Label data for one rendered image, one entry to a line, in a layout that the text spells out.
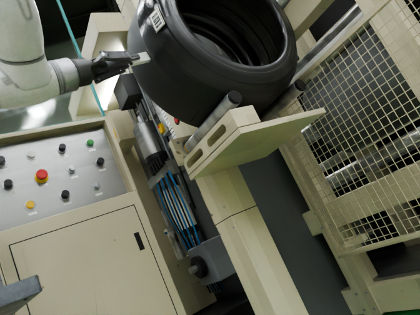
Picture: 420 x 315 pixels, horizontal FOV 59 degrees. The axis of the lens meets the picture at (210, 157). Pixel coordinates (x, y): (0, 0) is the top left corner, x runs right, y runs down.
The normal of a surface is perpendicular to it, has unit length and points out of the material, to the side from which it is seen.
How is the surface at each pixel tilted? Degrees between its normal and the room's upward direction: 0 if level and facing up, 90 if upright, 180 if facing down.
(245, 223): 90
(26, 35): 146
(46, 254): 90
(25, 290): 90
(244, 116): 90
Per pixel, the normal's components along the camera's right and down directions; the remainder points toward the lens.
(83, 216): 0.43, -0.41
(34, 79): 0.69, 0.42
